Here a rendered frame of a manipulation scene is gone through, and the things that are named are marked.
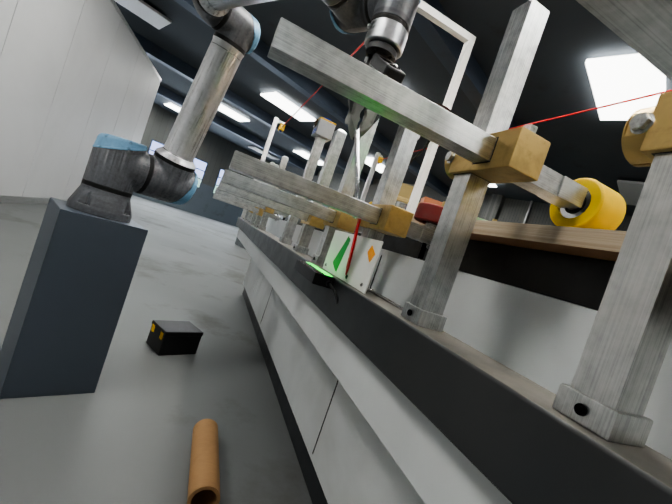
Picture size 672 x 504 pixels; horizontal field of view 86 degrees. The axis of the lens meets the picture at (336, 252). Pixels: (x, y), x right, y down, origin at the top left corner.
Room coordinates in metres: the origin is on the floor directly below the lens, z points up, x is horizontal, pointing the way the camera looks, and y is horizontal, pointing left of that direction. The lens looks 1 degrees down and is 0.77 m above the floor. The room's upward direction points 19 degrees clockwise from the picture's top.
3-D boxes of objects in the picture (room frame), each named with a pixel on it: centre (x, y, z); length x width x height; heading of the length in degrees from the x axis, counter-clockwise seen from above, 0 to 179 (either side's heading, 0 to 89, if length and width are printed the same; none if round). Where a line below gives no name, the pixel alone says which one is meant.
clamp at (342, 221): (0.96, 0.02, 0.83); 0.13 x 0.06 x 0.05; 21
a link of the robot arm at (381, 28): (0.82, 0.05, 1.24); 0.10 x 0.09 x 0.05; 111
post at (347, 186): (0.98, 0.03, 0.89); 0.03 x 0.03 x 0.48; 21
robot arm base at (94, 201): (1.22, 0.81, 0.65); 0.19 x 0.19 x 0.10
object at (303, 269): (0.79, 0.02, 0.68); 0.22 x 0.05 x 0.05; 21
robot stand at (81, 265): (1.22, 0.81, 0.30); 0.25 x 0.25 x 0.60; 46
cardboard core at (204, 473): (1.03, 0.16, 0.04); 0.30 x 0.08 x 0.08; 21
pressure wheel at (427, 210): (0.75, -0.17, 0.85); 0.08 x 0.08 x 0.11
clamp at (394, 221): (0.73, -0.07, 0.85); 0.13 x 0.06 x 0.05; 21
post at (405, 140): (0.75, -0.06, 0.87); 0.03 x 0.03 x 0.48; 21
